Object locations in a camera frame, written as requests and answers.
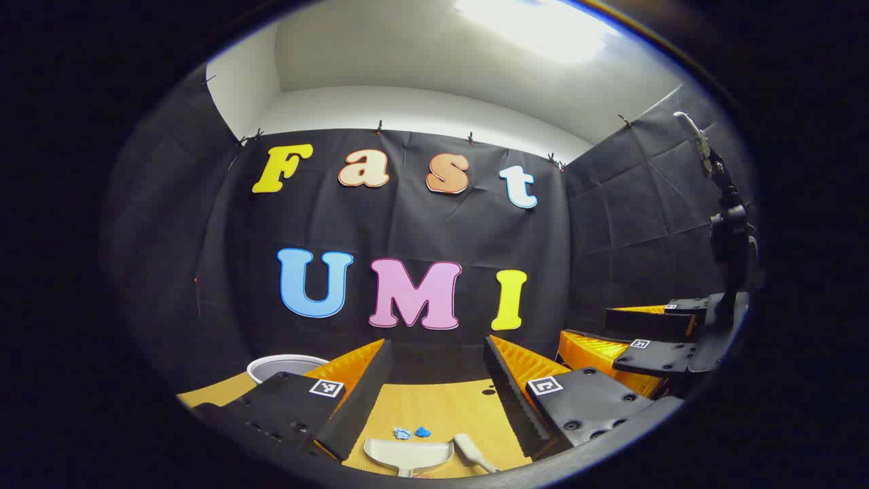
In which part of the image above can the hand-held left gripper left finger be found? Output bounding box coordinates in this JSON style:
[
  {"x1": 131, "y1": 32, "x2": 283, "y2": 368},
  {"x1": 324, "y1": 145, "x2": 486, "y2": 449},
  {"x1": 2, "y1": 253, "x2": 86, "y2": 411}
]
[{"x1": 178, "y1": 338, "x2": 394, "y2": 464}]

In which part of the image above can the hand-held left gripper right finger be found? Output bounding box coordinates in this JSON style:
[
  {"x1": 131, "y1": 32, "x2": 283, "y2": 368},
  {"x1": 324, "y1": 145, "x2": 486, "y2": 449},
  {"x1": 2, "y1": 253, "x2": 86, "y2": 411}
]
[{"x1": 483, "y1": 335, "x2": 683, "y2": 461}]

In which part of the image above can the small white broom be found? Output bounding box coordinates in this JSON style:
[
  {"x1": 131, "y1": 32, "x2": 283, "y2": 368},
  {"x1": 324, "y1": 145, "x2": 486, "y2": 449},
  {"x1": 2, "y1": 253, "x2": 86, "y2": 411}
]
[{"x1": 453, "y1": 433, "x2": 502, "y2": 474}]

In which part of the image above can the white dustpan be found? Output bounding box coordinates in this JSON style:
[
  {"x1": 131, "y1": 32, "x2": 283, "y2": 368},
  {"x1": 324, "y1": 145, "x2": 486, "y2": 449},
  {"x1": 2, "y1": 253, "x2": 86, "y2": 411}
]
[{"x1": 363, "y1": 438, "x2": 454, "y2": 478}]

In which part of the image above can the white garbage bin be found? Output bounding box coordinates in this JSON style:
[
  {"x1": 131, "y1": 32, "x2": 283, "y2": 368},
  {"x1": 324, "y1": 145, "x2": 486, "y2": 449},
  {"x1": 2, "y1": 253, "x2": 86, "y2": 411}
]
[{"x1": 246, "y1": 354, "x2": 331, "y2": 385}]

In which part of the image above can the wooden desktop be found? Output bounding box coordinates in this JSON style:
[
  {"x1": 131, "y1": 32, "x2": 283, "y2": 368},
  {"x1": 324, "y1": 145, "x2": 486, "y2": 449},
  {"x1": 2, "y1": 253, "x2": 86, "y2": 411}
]
[{"x1": 178, "y1": 370, "x2": 537, "y2": 479}]

